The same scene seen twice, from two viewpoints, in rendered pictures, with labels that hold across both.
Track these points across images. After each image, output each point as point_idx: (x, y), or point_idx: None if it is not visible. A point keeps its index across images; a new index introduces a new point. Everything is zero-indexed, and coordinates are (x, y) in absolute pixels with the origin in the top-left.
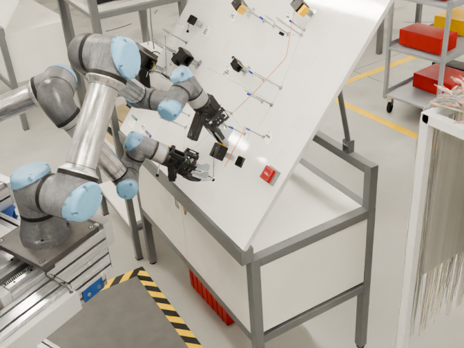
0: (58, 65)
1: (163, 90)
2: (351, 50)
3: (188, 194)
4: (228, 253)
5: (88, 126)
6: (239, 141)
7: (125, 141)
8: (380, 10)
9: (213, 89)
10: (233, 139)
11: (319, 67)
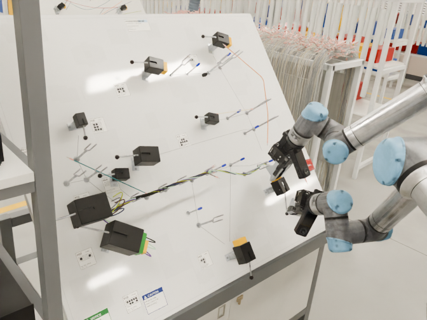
0: (397, 138)
1: (333, 128)
2: (262, 59)
3: (269, 258)
4: (323, 245)
5: None
6: (260, 175)
7: (344, 206)
8: (253, 26)
9: (186, 167)
10: (255, 179)
11: (256, 80)
